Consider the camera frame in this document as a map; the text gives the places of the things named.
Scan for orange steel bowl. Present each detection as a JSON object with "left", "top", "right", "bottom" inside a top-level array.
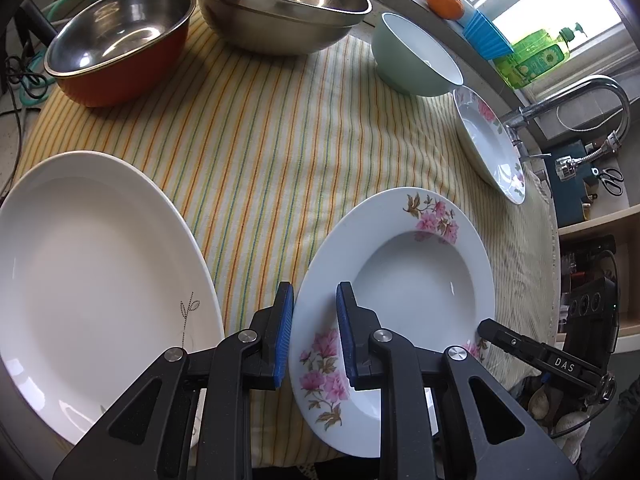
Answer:
[{"left": 43, "top": 0, "right": 197, "bottom": 108}]

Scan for floral deep plate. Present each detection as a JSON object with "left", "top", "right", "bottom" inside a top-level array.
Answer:
[{"left": 289, "top": 186, "right": 496, "bottom": 458}]

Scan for mint green ceramic bowl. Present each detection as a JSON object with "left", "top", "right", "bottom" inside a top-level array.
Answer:
[{"left": 371, "top": 12, "right": 465, "bottom": 97}]

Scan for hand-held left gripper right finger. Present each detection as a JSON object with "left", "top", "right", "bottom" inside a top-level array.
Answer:
[{"left": 336, "top": 281, "right": 581, "bottom": 480}]

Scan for chrome faucet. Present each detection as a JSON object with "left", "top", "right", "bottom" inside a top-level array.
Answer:
[{"left": 502, "top": 75, "right": 632, "bottom": 161}]

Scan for blue silicone cup stack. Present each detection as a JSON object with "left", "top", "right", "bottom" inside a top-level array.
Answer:
[{"left": 462, "top": 9, "right": 515, "bottom": 61}]

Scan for black cable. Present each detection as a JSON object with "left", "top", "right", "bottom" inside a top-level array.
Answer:
[{"left": 2, "top": 52, "right": 48, "bottom": 111}]

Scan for person's right hand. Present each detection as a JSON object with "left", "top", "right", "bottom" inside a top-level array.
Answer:
[{"left": 520, "top": 375, "right": 586, "bottom": 456}]

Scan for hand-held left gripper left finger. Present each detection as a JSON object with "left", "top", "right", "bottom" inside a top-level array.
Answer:
[{"left": 52, "top": 281, "right": 296, "bottom": 480}]

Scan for black scissors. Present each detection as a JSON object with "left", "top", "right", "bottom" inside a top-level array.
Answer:
[{"left": 590, "top": 166, "right": 626, "bottom": 196}]

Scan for large white plate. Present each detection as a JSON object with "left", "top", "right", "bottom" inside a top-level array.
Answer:
[{"left": 0, "top": 151, "right": 226, "bottom": 448}]

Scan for striped yellow cloth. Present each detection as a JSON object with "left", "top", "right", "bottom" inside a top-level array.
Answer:
[{"left": 15, "top": 10, "right": 558, "bottom": 466}]

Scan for small floral plate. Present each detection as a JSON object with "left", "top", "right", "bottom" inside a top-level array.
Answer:
[{"left": 452, "top": 85, "right": 527, "bottom": 205}]

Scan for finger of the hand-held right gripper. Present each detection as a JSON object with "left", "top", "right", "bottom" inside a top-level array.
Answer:
[{"left": 477, "top": 319, "right": 601, "bottom": 391}]

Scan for green dish soap bottle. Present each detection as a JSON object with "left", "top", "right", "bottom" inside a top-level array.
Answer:
[{"left": 494, "top": 22, "right": 587, "bottom": 92}]

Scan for dark green box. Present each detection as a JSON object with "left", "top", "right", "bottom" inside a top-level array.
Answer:
[{"left": 542, "top": 140, "right": 591, "bottom": 228}]

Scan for chrome spray head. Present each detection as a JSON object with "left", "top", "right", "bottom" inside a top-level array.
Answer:
[{"left": 556, "top": 132, "right": 621, "bottom": 181}]

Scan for orange tangerine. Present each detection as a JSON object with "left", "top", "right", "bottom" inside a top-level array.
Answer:
[{"left": 426, "top": 0, "right": 463, "bottom": 21}]

